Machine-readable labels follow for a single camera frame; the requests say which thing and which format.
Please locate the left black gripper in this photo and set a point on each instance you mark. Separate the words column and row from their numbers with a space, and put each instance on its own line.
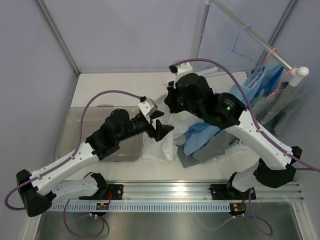
column 159, row 132

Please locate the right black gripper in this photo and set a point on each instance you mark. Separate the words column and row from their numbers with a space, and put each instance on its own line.
column 170, row 100

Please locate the white shirt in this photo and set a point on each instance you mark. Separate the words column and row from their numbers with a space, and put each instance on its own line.
column 166, row 149

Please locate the blue wire hanger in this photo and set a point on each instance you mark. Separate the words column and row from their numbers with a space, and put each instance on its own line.
column 232, row 48

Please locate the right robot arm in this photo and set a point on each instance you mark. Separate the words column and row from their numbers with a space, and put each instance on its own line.
column 240, row 182

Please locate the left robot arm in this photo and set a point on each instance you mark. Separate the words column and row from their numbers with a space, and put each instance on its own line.
column 40, row 189

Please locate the grey shirt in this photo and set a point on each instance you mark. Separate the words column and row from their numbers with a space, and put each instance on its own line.
column 225, row 111

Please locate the grey transparent plastic bin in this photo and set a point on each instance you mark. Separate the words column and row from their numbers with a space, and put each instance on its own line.
column 105, row 128

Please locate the white clothes rack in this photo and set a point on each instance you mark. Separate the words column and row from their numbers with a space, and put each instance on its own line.
column 296, row 76

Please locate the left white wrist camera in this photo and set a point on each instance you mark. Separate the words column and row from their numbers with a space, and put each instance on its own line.
column 147, row 108

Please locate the aluminium mounting rail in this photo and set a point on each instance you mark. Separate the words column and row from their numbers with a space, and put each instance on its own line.
column 199, row 191

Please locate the white slotted cable duct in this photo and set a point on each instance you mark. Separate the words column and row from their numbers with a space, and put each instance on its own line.
column 143, row 207

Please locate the right aluminium frame post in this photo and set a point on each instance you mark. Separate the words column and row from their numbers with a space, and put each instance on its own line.
column 283, row 20

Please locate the aluminium frame post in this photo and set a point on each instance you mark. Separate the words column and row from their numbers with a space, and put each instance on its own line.
column 283, row 20
column 49, row 20

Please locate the left aluminium frame post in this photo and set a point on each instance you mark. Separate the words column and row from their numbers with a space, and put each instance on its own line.
column 49, row 20

